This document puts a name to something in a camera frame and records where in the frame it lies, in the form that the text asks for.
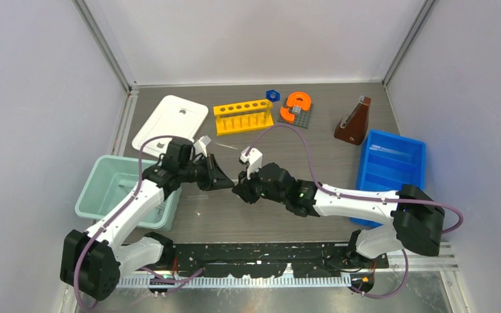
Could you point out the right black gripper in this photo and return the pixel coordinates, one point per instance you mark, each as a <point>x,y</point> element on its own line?
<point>244,191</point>

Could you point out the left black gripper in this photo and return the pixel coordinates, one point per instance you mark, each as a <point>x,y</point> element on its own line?
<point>215,178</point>

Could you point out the thin glass rod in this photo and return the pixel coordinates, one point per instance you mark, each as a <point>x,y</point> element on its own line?
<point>227,146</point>

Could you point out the metal crucible tongs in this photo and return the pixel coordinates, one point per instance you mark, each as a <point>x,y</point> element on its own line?
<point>163,208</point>

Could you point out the blue hexagonal nut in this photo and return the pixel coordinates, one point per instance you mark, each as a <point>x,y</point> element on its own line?
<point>273,95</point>

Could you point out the glass stirring rod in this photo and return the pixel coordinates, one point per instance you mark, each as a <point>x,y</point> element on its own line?
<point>388,150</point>

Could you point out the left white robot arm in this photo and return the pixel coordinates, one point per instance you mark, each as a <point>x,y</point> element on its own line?
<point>93,261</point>

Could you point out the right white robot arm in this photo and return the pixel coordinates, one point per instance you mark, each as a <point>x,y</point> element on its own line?
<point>406,218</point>

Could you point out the yellow test tube rack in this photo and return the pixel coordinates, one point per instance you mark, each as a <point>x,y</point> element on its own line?
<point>242,117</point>

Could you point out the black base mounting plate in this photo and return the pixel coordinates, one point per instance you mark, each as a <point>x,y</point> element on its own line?
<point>266,260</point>

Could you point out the white plastic lid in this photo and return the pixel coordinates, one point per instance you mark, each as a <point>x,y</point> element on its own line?
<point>173,116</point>

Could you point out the orange curved block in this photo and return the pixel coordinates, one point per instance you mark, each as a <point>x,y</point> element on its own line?
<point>300,96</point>

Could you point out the teal plastic bin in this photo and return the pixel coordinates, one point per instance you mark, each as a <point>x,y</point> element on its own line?
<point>109,182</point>

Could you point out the brown wedge stand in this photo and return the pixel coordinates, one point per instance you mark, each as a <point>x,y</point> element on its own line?
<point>353,128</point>

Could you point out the blue plastic bin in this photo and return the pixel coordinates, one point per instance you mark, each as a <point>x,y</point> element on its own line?
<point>383,171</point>

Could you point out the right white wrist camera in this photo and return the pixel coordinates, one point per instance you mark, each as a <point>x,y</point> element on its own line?
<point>251,158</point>

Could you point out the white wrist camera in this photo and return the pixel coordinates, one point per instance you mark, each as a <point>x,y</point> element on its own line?
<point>200,146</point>
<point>251,158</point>

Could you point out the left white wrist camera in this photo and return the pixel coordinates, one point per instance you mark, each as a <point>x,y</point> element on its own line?
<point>200,146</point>

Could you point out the grey studded base plate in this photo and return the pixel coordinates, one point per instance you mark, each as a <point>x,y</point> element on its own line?
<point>296,114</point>

